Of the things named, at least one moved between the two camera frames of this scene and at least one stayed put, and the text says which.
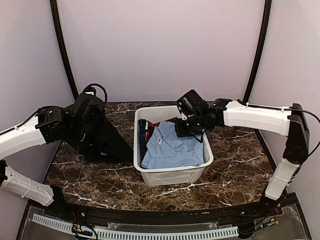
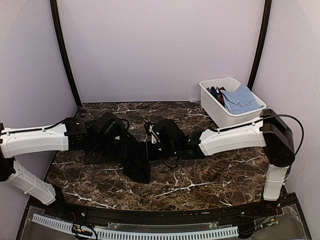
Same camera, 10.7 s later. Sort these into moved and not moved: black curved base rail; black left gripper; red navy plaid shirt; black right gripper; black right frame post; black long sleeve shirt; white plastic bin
Moved: black left gripper; white plastic bin; red navy plaid shirt; black right gripper; black long sleeve shirt
Not moved: black curved base rail; black right frame post
